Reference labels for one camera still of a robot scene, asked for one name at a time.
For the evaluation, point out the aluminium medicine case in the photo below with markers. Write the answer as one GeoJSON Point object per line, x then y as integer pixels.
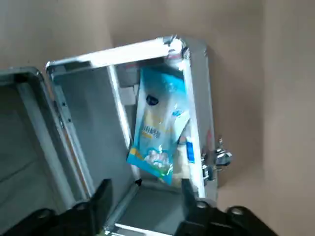
{"type": "Point", "coordinates": [93, 123]}

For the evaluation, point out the white blue tube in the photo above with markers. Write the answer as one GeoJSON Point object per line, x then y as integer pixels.
{"type": "Point", "coordinates": [191, 151]}

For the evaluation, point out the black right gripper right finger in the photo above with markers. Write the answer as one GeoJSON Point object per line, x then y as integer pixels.
{"type": "Point", "coordinates": [209, 221]}

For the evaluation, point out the blue cotton swab packet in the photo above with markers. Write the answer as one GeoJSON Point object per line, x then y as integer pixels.
{"type": "Point", "coordinates": [157, 118]}

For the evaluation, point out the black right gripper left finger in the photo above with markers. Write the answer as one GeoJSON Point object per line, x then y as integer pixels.
{"type": "Point", "coordinates": [73, 221]}

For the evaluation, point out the beige bandage roll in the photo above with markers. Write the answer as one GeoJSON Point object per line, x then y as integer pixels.
{"type": "Point", "coordinates": [180, 163]}

